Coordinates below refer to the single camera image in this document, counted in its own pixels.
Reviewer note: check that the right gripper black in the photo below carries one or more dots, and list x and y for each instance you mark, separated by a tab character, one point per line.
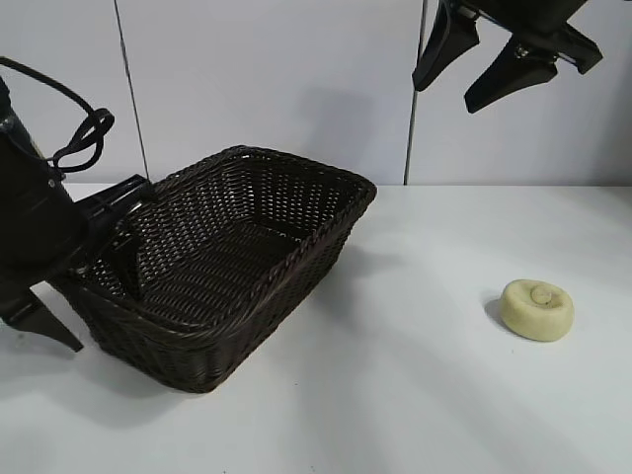
528	20

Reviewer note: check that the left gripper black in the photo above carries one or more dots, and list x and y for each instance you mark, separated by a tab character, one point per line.
34	222

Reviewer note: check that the dark brown woven basket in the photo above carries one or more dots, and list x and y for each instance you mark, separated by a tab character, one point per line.
222	276

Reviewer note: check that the pale yellow egg yolk pastry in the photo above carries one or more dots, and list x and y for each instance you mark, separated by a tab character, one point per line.
523	316

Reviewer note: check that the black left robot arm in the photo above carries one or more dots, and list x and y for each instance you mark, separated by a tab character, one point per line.
10	106

